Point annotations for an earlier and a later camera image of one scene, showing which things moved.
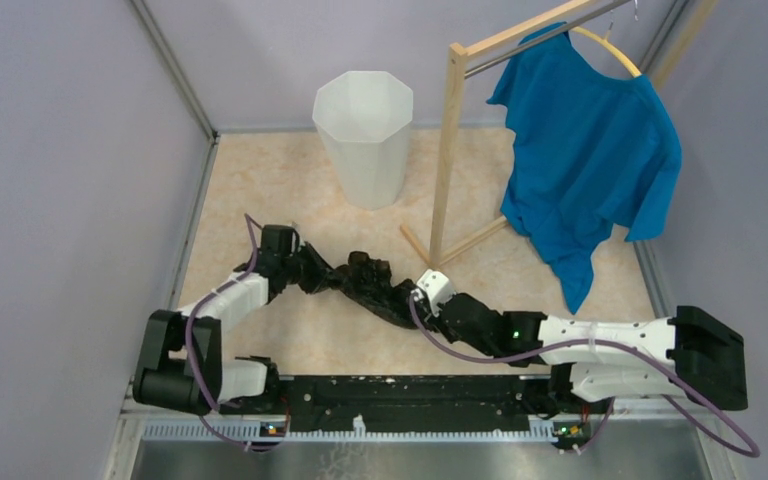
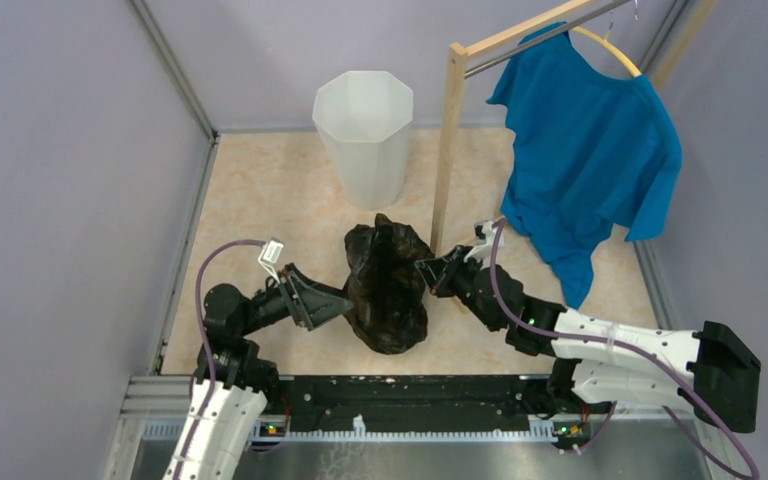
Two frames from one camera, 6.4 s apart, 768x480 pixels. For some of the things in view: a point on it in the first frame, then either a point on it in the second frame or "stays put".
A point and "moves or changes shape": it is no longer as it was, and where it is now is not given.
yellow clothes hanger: (605, 40) stays put
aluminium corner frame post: (166, 53) stays put
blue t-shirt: (590, 150) stays put
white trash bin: (365, 118) stays put
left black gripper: (296, 250) -> (314, 304)
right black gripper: (439, 324) -> (445, 269)
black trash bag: (366, 283) moves or changes shape
